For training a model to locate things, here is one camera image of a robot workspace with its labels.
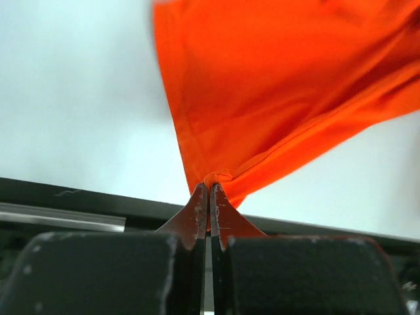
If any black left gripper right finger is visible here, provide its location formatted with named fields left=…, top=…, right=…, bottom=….
left=209, top=184, right=408, bottom=314

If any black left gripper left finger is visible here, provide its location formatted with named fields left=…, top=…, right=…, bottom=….
left=1, top=184, right=207, bottom=314

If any orange t shirt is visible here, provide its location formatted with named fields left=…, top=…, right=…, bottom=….
left=152, top=1, right=419, bottom=206

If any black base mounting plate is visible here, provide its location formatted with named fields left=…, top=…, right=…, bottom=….
left=1, top=178, right=419, bottom=257

